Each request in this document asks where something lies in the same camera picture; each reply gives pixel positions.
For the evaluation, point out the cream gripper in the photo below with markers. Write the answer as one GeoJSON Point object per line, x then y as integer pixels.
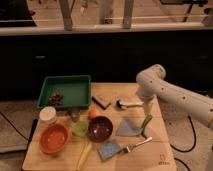
{"type": "Point", "coordinates": [147, 107]}

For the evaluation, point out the white handled dish brush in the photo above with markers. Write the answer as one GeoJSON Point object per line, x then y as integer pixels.
{"type": "Point", "coordinates": [124, 104]}

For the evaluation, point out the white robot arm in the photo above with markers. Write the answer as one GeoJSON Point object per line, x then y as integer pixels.
{"type": "Point", "coordinates": [151, 83]}

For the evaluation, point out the silver fork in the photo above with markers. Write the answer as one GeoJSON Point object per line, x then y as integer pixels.
{"type": "Point", "coordinates": [129, 148]}

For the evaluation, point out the dark maroon bowl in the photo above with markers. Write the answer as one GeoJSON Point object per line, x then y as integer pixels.
{"type": "Point", "coordinates": [99, 129]}

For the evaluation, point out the orange fruit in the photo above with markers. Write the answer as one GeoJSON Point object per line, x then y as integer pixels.
{"type": "Point", "coordinates": [93, 113]}

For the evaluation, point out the blue sponge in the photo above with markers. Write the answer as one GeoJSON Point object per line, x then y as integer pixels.
{"type": "Point", "coordinates": [108, 150]}

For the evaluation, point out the small green cup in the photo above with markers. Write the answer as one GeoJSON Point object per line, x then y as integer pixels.
{"type": "Point", "coordinates": [79, 128]}

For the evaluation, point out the small brown cup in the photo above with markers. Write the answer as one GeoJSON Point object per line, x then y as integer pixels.
{"type": "Point", "coordinates": [74, 113]}

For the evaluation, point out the yellow banana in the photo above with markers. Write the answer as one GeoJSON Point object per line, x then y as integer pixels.
{"type": "Point", "coordinates": [83, 156]}

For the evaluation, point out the green plastic tray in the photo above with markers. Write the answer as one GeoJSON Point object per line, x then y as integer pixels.
{"type": "Point", "coordinates": [75, 91]}

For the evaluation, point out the red berry cluster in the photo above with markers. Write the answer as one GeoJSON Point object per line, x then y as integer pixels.
{"type": "Point", "coordinates": [55, 99]}

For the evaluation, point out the orange bowl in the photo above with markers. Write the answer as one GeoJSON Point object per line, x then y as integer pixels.
{"type": "Point", "coordinates": [53, 139]}

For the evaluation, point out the white lidded jar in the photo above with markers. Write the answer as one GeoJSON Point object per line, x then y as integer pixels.
{"type": "Point", "coordinates": [48, 115]}

